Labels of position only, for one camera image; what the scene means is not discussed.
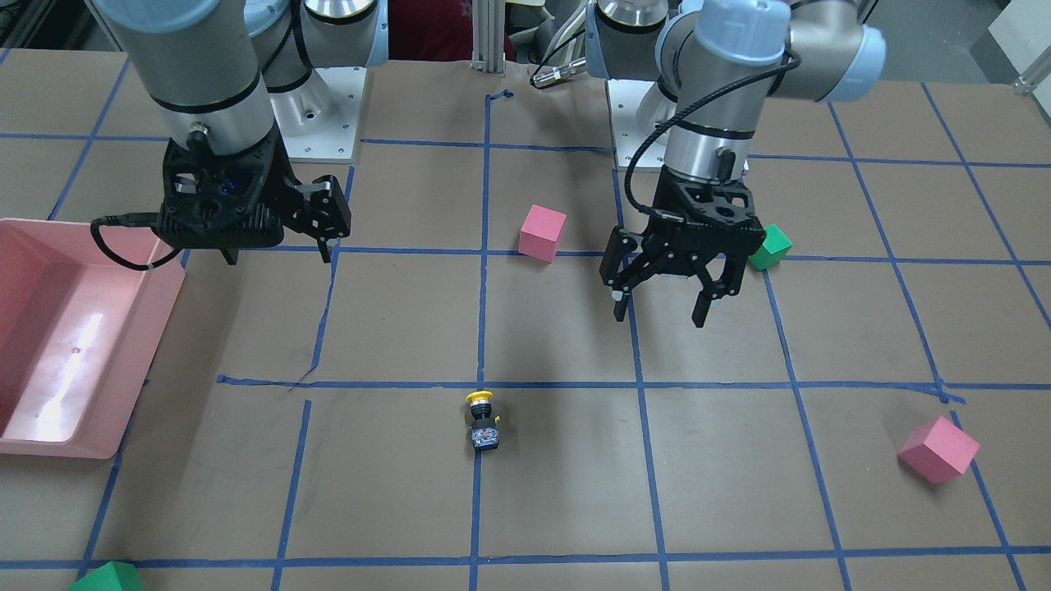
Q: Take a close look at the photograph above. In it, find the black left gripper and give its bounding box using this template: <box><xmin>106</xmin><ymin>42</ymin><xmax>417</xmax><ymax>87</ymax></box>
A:
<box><xmin>599</xmin><ymin>166</ymin><xmax>766</xmax><ymax>328</ymax></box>

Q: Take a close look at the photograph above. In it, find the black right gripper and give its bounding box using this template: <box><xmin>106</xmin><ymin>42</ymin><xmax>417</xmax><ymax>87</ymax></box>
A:
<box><xmin>154</xmin><ymin>133</ymin><xmax>351</xmax><ymax>266</ymax></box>

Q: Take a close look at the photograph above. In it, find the yellow push button switch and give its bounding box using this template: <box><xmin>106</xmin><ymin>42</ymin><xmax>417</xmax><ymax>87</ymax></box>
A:
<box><xmin>466</xmin><ymin>392</ymin><xmax>500</xmax><ymax>453</ymax></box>

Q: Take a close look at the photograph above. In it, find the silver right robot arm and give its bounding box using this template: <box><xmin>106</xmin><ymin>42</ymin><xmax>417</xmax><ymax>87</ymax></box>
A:
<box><xmin>89</xmin><ymin>1</ymin><xmax>389</xmax><ymax>272</ymax></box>

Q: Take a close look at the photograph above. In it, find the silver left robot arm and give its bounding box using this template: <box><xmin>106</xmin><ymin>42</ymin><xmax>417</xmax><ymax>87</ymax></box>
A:
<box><xmin>585</xmin><ymin>1</ymin><xmax>887</xmax><ymax>327</ymax></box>

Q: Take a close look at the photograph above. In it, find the green foam cube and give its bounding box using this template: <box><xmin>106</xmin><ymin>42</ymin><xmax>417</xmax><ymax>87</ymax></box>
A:
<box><xmin>68</xmin><ymin>561</ymin><xmax>145</xmax><ymax>591</ymax></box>
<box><xmin>748</xmin><ymin>224</ymin><xmax>794</xmax><ymax>272</ymax></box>

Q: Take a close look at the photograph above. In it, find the pink foam cube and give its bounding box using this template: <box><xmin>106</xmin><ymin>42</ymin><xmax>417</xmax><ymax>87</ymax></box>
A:
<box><xmin>517</xmin><ymin>204</ymin><xmax>566</xmax><ymax>264</ymax></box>
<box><xmin>897</xmin><ymin>416</ymin><xmax>980</xmax><ymax>485</ymax></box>

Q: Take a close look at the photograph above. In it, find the pink plastic bin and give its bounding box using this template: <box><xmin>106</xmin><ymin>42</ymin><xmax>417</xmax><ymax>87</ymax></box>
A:
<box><xmin>1</xmin><ymin>218</ymin><xmax>185</xmax><ymax>458</ymax></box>

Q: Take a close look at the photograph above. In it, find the green foam cube front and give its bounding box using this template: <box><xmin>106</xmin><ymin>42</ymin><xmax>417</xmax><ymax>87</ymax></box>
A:
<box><xmin>68</xmin><ymin>561</ymin><xmax>145</xmax><ymax>591</ymax></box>

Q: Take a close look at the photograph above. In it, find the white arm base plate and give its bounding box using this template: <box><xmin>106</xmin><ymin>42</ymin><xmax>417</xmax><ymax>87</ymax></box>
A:
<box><xmin>605</xmin><ymin>80</ymin><xmax>654</xmax><ymax>171</ymax></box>
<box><xmin>269</xmin><ymin>67</ymin><xmax>368</xmax><ymax>164</ymax></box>

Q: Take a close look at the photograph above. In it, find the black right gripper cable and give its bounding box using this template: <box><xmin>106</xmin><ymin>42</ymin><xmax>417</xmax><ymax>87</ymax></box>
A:
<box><xmin>89</xmin><ymin>212</ymin><xmax>183</xmax><ymax>272</ymax></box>

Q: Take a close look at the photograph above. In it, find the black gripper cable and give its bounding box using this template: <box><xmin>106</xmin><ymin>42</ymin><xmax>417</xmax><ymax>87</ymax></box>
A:
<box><xmin>623</xmin><ymin>50</ymin><xmax>802</xmax><ymax>227</ymax></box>
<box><xmin>89</xmin><ymin>212</ymin><xmax>183</xmax><ymax>272</ymax></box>

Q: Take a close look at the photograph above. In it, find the silver cable connector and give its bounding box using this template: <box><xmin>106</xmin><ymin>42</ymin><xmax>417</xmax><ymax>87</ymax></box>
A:
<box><xmin>530</xmin><ymin>57</ymin><xmax>588</xmax><ymax>89</ymax></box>

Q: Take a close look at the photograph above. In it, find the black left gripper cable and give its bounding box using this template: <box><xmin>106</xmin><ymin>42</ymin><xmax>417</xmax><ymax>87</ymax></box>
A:
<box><xmin>623</xmin><ymin>50</ymin><xmax>802</xmax><ymax>227</ymax></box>

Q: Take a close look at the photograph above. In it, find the aluminium frame post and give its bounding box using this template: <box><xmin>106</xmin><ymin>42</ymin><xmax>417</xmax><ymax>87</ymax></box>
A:
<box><xmin>470</xmin><ymin>0</ymin><xmax>506</xmax><ymax>77</ymax></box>

